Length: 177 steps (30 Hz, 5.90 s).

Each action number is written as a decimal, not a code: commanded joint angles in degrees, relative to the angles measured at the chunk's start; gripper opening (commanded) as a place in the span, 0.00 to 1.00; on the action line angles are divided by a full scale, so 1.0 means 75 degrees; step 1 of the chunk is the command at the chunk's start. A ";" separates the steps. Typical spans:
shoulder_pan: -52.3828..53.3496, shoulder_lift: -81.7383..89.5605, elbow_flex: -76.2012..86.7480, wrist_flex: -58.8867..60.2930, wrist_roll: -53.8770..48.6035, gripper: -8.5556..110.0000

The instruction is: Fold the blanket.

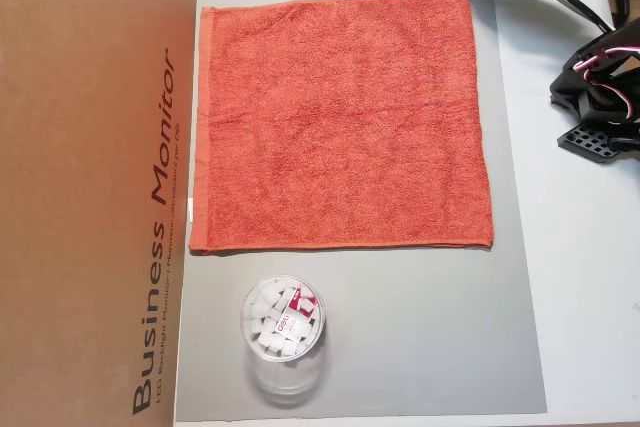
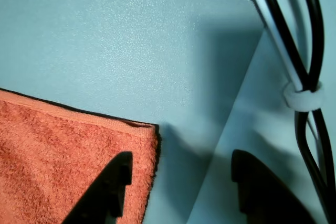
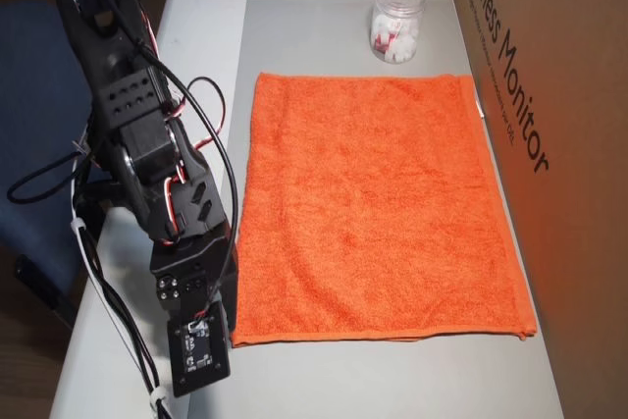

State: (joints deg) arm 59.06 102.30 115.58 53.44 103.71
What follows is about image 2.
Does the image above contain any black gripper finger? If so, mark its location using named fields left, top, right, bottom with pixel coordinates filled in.
left=62, top=151, right=133, bottom=224
left=231, top=149, right=317, bottom=224

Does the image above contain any orange terry towel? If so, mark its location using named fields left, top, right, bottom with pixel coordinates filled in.
left=0, top=87, right=161, bottom=224

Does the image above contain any black power cable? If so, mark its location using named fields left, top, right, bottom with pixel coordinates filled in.
left=295, top=0, right=336, bottom=224

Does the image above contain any grey table mat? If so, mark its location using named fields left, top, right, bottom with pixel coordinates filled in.
left=0, top=0, right=265, bottom=224

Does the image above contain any black and white cable bundle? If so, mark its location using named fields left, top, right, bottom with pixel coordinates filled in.
left=236, top=0, right=325, bottom=162

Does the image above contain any white velcro cable tie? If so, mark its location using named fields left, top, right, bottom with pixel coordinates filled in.
left=282, top=82, right=325, bottom=112

